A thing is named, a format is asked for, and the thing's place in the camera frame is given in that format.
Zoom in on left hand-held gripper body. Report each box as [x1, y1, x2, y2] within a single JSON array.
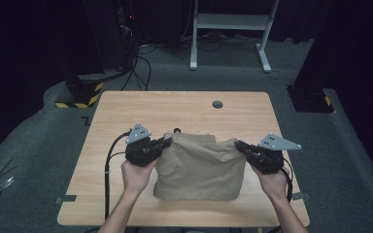
[[124, 122, 159, 168]]

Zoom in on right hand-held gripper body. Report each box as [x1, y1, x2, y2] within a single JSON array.
[[254, 133, 302, 175]]

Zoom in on khaki shorts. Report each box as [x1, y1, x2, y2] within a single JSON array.
[[153, 131, 248, 202]]

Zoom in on person's left hand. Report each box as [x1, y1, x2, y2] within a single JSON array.
[[120, 158, 158, 195]]

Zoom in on person's right hand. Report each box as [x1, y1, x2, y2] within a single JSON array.
[[251, 164, 291, 201]]

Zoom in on grey tape piece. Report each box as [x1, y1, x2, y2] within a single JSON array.
[[55, 194, 78, 205], [291, 191, 312, 201]]

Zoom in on black yellow striped stand base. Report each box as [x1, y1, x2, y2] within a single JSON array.
[[54, 73, 105, 110]]

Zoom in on dark equipment rack red light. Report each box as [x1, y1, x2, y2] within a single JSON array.
[[116, 0, 138, 71]]

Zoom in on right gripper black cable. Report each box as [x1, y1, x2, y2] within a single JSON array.
[[267, 158, 294, 233]]

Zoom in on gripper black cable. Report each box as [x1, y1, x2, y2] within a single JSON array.
[[267, 158, 294, 233], [104, 130, 133, 221]]

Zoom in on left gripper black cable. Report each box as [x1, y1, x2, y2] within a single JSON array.
[[104, 130, 133, 221]]

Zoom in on black floor cables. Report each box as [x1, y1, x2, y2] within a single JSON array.
[[120, 43, 153, 92]]

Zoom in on cable bundle under white stand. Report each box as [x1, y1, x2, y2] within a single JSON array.
[[180, 30, 264, 53]]

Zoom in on white metal stand frame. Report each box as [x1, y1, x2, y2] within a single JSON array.
[[189, 0, 281, 74]]

